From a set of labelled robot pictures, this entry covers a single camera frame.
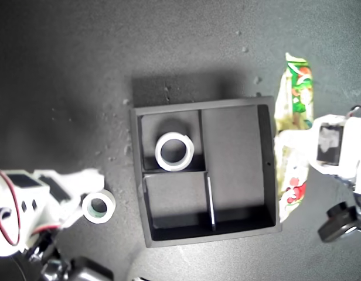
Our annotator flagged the small white tape roll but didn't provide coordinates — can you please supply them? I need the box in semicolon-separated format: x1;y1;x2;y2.
81;189;117;225

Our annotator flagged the snack bar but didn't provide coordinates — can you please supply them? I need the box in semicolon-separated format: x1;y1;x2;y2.
273;52;315;225

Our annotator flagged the large white tape roll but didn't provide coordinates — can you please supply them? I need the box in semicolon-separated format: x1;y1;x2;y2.
154;132;195;172

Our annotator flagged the black tray with wells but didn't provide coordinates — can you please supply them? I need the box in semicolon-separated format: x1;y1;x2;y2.
129;95;282;249

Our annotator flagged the red wire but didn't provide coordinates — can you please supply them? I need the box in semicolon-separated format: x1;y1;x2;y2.
0;168;22;246

